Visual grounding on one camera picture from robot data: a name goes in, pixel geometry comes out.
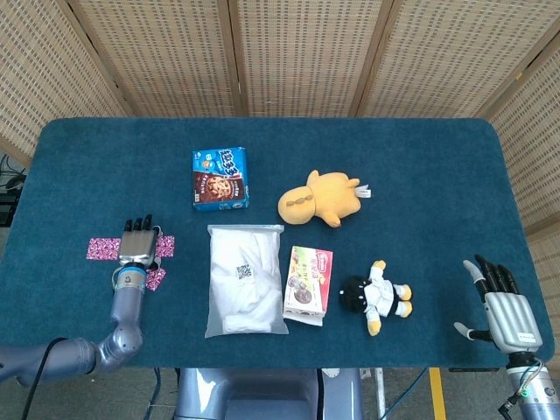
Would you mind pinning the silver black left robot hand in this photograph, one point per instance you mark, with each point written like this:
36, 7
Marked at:
136, 246

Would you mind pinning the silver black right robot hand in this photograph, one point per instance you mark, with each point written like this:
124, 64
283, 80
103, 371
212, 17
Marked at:
514, 321

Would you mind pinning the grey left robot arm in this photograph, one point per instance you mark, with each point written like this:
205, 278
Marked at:
124, 306

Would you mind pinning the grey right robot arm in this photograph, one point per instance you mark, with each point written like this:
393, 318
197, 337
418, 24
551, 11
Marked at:
540, 389

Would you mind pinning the black bar under table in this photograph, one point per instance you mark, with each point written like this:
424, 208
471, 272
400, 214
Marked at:
472, 369

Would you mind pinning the blue chocolate cookie box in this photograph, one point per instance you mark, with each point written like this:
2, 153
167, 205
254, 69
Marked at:
219, 184

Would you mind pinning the yellow floor tape strip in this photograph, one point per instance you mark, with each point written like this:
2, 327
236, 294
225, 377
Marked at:
437, 394

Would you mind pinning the frosted bag with white garment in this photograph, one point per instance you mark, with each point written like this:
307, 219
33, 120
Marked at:
245, 289

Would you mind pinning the black equipment box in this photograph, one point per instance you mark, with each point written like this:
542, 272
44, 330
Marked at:
6, 210

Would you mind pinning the black penguin plush toy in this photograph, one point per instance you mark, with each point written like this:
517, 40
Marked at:
356, 295

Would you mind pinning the red white biscuit box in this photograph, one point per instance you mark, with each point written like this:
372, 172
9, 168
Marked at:
306, 280

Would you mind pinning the yellow plush dinosaur toy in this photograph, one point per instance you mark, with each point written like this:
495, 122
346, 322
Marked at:
319, 197

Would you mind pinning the grey blue robot torso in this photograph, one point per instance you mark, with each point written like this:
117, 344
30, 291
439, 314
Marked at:
262, 394

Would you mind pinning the blue felt table cover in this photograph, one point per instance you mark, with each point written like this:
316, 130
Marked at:
394, 153

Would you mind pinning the woven rattan folding screen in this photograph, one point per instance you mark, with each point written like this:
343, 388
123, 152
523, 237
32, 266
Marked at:
306, 52

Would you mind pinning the white metal frame leg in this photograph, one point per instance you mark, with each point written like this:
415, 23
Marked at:
380, 394

